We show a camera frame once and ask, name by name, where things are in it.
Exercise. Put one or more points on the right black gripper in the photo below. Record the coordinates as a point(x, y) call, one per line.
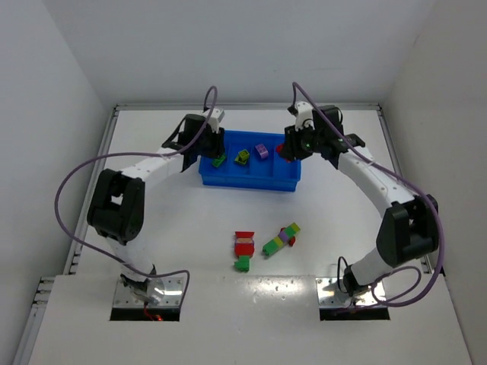
point(291, 147)

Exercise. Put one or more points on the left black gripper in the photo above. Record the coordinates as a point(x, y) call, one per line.
point(214, 144)

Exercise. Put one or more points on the yellow green lego pair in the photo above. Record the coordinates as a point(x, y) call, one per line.
point(217, 162)

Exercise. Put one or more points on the yellow printed lego brick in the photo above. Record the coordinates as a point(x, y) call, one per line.
point(242, 158)

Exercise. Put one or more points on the purple round lego brick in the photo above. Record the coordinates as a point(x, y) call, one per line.
point(262, 151)

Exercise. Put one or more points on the green lego brick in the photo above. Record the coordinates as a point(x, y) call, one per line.
point(242, 264)

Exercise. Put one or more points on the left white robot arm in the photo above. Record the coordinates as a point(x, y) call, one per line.
point(117, 208)

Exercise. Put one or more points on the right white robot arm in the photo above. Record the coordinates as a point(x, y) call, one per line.
point(408, 230)

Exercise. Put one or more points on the blue compartment tray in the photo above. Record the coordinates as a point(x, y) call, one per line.
point(274, 173)

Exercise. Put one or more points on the green yellow purple lego bar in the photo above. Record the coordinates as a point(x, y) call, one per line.
point(286, 237)

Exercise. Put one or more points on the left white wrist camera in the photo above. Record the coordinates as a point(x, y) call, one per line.
point(214, 119)

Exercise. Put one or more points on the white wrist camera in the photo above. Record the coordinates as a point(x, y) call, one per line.
point(214, 119)
point(303, 113)

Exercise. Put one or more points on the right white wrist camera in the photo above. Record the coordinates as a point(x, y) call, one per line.
point(303, 113)

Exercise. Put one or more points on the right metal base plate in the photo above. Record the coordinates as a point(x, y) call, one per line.
point(331, 297)

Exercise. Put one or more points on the metal base plate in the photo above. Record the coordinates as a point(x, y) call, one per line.
point(331, 297)
point(160, 293)

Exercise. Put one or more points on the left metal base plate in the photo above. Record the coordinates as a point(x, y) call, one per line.
point(160, 293)

